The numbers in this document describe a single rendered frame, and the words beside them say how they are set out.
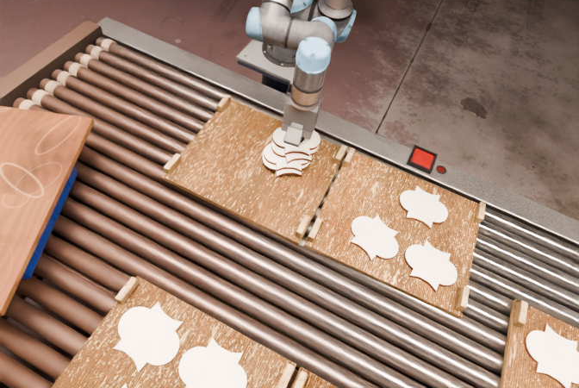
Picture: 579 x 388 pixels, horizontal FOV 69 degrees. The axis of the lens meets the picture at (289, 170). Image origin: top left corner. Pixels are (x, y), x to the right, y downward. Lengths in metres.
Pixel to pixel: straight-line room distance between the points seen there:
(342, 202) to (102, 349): 0.66
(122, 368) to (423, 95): 2.53
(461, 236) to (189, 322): 0.73
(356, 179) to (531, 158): 1.95
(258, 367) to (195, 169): 0.53
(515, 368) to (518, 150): 2.04
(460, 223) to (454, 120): 1.77
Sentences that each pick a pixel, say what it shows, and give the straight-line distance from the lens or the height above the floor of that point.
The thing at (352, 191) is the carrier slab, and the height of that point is 0.94.
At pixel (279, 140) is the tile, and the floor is 0.99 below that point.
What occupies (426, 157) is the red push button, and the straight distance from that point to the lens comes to 1.35.
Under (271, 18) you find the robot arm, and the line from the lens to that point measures 1.07.
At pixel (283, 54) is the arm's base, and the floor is 0.92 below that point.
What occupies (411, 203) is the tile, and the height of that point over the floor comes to 0.95.
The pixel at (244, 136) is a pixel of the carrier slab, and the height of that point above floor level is 0.94.
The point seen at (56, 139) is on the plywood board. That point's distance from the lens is 1.18.
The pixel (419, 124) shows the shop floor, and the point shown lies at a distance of 2.83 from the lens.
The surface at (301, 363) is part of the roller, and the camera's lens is 1.01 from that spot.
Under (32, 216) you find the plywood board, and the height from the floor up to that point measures 1.04.
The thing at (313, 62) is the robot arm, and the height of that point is 1.29.
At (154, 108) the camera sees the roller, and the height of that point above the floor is 0.91.
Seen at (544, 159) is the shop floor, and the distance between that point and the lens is 3.08.
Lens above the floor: 1.89
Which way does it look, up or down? 54 degrees down
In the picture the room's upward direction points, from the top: 11 degrees clockwise
